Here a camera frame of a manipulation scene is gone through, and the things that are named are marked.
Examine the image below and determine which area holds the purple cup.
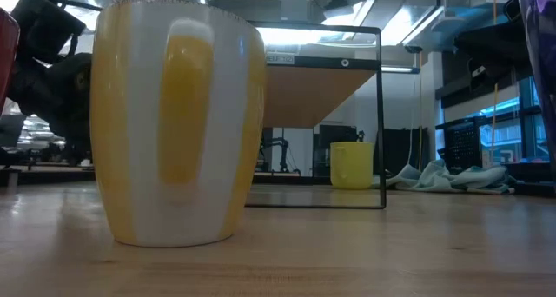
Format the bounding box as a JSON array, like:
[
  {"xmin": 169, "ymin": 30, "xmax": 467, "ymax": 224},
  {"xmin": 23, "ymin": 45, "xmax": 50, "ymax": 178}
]
[{"xmin": 515, "ymin": 0, "xmax": 556, "ymax": 172}]

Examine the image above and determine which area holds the plain yellow mug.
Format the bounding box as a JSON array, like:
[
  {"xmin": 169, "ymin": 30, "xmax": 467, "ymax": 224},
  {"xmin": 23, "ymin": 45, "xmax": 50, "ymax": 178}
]
[{"xmin": 329, "ymin": 141, "xmax": 375, "ymax": 190}]

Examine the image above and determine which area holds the black panel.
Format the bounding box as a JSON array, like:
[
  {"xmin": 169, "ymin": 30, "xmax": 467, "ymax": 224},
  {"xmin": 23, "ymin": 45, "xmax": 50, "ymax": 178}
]
[{"xmin": 374, "ymin": 127, "xmax": 430, "ymax": 176}]

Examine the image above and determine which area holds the black plastic crate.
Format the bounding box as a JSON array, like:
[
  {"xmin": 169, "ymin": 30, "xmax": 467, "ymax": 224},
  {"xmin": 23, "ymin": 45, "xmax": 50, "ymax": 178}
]
[{"xmin": 436, "ymin": 118, "xmax": 483, "ymax": 172}]

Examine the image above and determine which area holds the red cup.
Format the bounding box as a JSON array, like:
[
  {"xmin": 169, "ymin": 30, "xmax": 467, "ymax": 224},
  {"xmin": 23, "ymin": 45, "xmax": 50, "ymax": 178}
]
[{"xmin": 0, "ymin": 8, "xmax": 21, "ymax": 116}]

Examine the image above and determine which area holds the white shelf label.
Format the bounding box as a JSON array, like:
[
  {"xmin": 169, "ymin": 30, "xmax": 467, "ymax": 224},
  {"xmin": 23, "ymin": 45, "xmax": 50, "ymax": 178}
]
[{"xmin": 266, "ymin": 53, "xmax": 295, "ymax": 65}]

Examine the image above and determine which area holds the long yellow hanging cable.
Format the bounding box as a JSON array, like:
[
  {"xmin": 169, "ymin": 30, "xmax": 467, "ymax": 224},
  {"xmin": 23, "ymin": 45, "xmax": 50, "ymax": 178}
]
[{"xmin": 489, "ymin": 0, "xmax": 500, "ymax": 166}]

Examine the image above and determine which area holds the thin yellow hanging cable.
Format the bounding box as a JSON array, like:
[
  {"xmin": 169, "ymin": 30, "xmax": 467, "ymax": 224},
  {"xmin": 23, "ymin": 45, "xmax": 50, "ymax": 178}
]
[{"xmin": 417, "ymin": 51, "xmax": 424, "ymax": 172}]

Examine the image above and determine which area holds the yellow and white striped mug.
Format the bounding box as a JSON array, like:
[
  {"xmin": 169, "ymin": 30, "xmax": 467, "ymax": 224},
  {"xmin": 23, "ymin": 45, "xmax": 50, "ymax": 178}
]
[{"xmin": 89, "ymin": 0, "xmax": 268, "ymax": 248}]

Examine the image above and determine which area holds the black frame wooden shelf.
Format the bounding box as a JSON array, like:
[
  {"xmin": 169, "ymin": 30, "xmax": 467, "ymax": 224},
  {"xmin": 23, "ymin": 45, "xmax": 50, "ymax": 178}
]
[{"xmin": 245, "ymin": 20, "xmax": 387, "ymax": 210}]

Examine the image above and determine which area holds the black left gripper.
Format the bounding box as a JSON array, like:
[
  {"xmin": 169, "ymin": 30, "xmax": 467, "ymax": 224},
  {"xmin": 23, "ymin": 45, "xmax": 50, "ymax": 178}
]
[{"xmin": 10, "ymin": 0, "xmax": 88, "ymax": 65}]

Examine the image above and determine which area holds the ceiling light bar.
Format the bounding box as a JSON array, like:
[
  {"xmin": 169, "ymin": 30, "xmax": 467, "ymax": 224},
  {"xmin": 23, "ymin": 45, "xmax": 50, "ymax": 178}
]
[{"xmin": 381, "ymin": 65, "xmax": 421, "ymax": 75}]

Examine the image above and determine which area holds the light blue cloth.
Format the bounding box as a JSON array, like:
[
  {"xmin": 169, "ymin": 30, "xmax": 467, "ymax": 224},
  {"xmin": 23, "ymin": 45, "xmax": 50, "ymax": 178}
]
[{"xmin": 373, "ymin": 159, "xmax": 518, "ymax": 195}]

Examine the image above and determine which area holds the black equipment cart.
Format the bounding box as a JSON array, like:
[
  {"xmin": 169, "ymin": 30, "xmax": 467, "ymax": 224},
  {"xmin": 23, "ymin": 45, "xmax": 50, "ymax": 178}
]
[{"xmin": 312, "ymin": 123, "xmax": 367, "ymax": 179}]

